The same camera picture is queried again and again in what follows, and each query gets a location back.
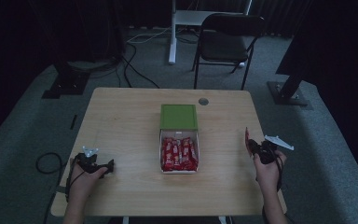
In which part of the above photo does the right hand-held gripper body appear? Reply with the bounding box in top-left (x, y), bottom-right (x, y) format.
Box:
top-left (255, 134), bottom-right (295, 165)

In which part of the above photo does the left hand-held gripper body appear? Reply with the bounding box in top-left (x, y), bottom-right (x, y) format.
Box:
top-left (74, 146), bottom-right (107, 175)

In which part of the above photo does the red snack packet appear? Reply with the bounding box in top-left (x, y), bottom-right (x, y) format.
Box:
top-left (244, 126), bottom-right (252, 157)

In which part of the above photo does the pile of red packets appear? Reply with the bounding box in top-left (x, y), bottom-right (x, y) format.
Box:
top-left (161, 136), bottom-right (199, 173)

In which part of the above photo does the white box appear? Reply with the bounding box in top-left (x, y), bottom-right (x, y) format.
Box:
top-left (158, 128), bottom-right (200, 175)

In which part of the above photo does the person's left hand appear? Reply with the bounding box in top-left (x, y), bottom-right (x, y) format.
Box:
top-left (69, 158), bottom-right (109, 200)

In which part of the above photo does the person's right hand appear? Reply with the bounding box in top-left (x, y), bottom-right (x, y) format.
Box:
top-left (254, 150), bottom-right (288, 192)

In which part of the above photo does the black marker pen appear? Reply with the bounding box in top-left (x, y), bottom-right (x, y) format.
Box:
top-left (69, 114), bottom-right (79, 132)

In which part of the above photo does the black stand base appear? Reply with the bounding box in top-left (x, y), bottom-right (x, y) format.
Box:
top-left (41, 61), bottom-right (91, 100)
top-left (267, 69), bottom-right (312, 107)

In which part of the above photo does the green box lid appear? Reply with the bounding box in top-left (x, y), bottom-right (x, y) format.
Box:
top-left (159, 104), bottom-right (199, 132)

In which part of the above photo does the black folding chair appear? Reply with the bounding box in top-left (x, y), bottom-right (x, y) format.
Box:
top-left (191, 12), bottom-right (266, 91)

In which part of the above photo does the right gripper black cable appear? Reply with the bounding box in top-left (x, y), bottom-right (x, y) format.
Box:
top-left (274, 153), bottom-right (284, 192)

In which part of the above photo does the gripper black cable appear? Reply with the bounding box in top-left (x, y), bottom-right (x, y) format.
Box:
top-left (274, 153), bottom-right (284, 192)
top-left (64, 158), bottom-right (87, 203)

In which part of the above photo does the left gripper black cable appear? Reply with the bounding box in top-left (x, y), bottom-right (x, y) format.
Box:
top-left (64, 158), bottom-right (87, 203)

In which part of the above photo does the black looped floor cable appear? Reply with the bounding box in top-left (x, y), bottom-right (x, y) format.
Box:
top-left (35, 151), bottom-right (64, 175)

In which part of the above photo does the long black floor cable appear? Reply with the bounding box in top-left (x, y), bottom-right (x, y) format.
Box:
top-left (115, 42), bottom-right (161, 90)

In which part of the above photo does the white floor cable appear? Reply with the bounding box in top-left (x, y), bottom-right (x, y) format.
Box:
top-left (126, 26), bottom-right (172, 45)

